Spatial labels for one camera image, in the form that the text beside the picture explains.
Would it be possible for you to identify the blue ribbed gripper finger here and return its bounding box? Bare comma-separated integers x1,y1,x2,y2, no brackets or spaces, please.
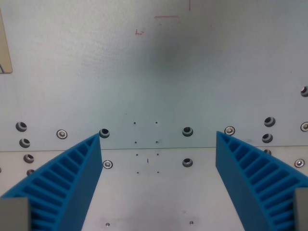
0,132,103,231
215,130,308,231

